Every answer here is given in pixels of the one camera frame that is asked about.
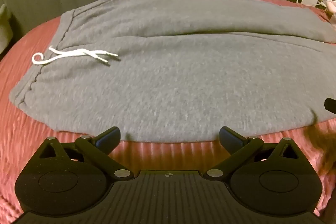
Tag grey sweatpants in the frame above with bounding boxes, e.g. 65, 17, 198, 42
10, 0, 335, 143

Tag white drawstring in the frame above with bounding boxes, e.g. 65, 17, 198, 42
31, 46, 119, 65

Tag pink plush pig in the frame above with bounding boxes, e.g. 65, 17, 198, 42
326, 0, 336, 14

